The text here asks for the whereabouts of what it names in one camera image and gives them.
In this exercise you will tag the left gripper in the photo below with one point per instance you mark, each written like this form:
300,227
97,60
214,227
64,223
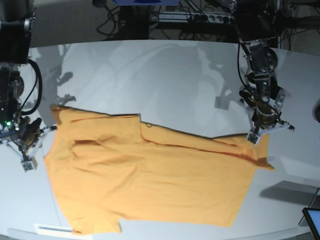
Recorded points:
264,114

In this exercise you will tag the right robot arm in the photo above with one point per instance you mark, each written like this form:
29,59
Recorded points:
16,21

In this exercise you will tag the white power strip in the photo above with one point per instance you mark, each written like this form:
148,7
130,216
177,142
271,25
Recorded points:
192,17

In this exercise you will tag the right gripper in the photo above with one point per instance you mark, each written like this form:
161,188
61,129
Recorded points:
24,138

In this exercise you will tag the white label strip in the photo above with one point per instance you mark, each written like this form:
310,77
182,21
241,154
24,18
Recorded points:
52,228

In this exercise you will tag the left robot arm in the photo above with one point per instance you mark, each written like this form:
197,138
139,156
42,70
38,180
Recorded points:
254,25

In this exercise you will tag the yellow T-shirt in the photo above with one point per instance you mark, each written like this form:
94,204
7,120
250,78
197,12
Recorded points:
104,168

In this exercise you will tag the tablet screen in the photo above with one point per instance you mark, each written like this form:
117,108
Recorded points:
312,216

